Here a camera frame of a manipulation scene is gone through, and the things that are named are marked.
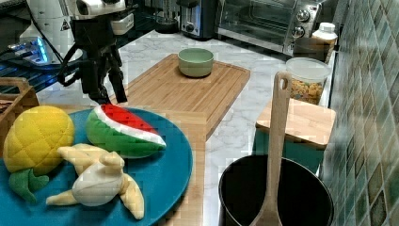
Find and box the plush watermelon slice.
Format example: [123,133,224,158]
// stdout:
[86,104,167,158]

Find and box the black utensil pot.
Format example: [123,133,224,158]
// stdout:
[217,153,335,226]

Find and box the wooden tray with handle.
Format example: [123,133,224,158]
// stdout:
[0,77,39,149]

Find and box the bamboo cutting board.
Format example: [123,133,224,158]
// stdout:
[125,54,250,137]

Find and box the white capped bottle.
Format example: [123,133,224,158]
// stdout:
[311,23,338,63]

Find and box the clear plastic cereal jar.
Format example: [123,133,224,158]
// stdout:
[286,57,331,105]

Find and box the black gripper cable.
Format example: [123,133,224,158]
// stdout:
[56,43,83,88]

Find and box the teal canister with wooden lid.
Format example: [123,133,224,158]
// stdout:
[252,97,337,175]

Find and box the plush yellow pineapple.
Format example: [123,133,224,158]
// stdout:
[3,105,74,203]

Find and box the blue round plate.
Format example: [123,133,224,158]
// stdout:
[1,106,193,226]

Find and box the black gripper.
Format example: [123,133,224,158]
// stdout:
[72,16,127,105]

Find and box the silver black toaster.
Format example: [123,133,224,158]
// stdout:
[176,0,217,40]

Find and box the silver toaster oven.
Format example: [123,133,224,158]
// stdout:
[216,0,322,56]

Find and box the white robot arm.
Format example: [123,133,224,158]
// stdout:
[20,0,136,105]

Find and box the plush peeled banana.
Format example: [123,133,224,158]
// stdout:
[46,143,145,219]

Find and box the green ceramic bowl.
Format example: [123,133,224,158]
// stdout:
[178,48,214,77]

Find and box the wooden spoon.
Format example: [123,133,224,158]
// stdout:
[249,71,292,226]

